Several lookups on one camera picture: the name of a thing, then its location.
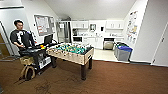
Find man in dark shirt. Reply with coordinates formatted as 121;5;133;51
9;19;37;57

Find black coffee machine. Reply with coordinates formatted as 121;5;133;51
72;29;79;38

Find white sink base cabinet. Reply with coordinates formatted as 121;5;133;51
82;36;105;51

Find black built-in microwave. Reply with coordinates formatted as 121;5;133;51
72;36;83;43

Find metal door handle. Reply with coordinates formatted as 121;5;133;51
160;36;165;43

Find large colourful wall poster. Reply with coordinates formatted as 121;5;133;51
125;10;140;45

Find grey bin green lid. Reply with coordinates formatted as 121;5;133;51
113;41;130;51

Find grey bin blue lid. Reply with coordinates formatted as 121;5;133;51
116;45;134;63

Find brown backpack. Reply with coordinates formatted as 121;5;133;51
19;56;37;81

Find foosball table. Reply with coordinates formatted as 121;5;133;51
45;42;95;81

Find stainless steel refrigerator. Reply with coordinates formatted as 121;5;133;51
55;20;72;45

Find grey wall board with papers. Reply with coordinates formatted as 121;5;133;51
33;14;56;37

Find white door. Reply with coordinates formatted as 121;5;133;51
150;19;168;68

